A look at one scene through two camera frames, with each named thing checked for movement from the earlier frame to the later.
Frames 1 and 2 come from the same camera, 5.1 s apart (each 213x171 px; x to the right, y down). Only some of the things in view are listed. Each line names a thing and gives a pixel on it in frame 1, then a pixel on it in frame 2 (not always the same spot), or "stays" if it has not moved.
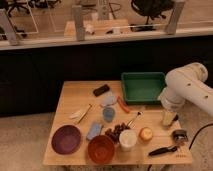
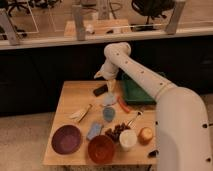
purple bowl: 66,139 stays
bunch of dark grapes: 115,133 stays
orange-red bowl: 100,149 stays
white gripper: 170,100 to 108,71
